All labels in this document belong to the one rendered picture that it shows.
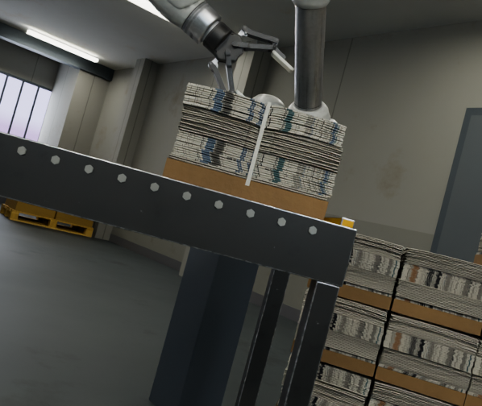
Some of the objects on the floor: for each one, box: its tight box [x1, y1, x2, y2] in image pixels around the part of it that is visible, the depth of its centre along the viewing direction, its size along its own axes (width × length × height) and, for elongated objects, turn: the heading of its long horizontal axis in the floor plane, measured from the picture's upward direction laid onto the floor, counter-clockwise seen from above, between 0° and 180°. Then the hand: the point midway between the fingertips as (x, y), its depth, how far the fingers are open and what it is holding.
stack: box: [277, 234, 482, 406], centre depth 198 cm, size 39×117×83 cm, turn 157°
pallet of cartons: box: [0, 198, 93, 238], centre depth 866 cm, size 93×128×76 cm
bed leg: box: [235, 269, 290, 406], centre depth 163 cm, size 6×6×68 cm
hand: (271, 88), depth 141 cm, fingers open, 13 cm apart
